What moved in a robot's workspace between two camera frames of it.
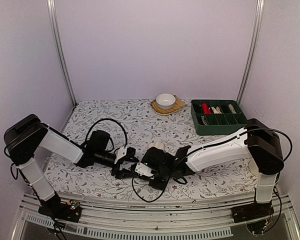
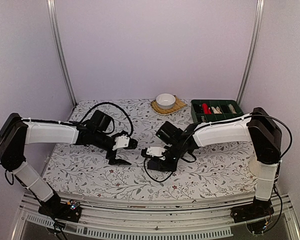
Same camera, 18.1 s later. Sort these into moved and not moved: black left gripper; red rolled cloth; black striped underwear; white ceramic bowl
Moved: black left gripper
Not moved: red rolled cloth; white ceramic bowl; black striped underwear
